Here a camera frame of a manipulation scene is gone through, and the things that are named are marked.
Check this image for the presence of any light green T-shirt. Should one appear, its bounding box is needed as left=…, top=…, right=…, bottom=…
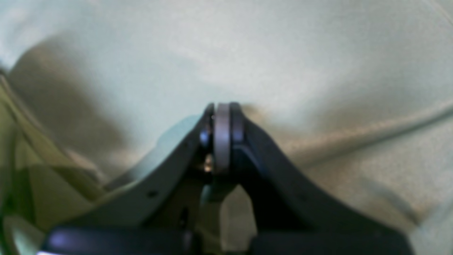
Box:
left=0, top=75, right=106, bottom=255

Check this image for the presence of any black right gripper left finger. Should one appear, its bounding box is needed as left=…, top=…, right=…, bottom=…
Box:
left=39, top=103, right=214, bottom=255

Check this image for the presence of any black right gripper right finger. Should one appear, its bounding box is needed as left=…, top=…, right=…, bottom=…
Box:
left=229, top=103, right=414, bottom=255

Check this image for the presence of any pale green table cloth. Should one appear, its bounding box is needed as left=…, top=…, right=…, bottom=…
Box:
left=1, top=0, right=452, bottom=255

